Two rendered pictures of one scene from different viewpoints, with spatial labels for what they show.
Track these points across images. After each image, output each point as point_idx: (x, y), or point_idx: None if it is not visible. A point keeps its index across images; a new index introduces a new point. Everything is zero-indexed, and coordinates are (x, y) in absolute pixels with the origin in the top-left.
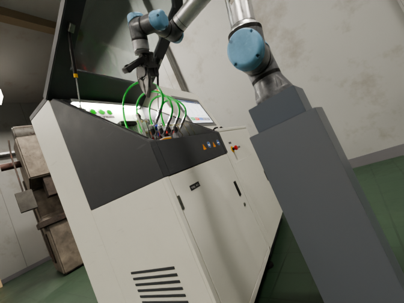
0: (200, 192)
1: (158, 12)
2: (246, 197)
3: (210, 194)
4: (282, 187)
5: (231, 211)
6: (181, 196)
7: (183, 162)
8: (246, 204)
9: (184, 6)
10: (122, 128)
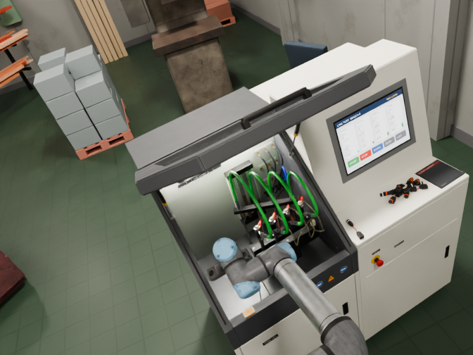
0: (275, 341)
1: (242, 297)
2: (358, 309)
3: (289, 336)
4: None
5: (314, 337)
6: (249, 354)
7: (262, 328)
8: (352, 318)
9: (286, 288)
10: (206, 297)
